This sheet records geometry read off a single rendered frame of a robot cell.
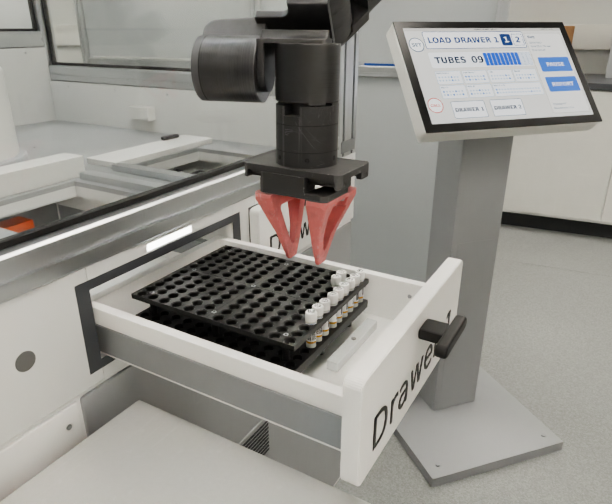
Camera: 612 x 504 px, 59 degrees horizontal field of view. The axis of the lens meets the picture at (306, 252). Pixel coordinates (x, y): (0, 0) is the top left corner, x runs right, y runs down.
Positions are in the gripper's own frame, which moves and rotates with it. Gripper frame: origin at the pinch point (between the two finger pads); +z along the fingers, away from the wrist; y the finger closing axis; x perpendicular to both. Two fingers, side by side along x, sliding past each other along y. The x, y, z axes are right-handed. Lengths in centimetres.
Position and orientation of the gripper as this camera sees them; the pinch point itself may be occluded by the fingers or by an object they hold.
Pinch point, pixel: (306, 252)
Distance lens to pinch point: 53.9
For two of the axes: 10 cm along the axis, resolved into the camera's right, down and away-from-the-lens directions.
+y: -8.7, -2.0, 4.6
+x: -5.0, 3.2, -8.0
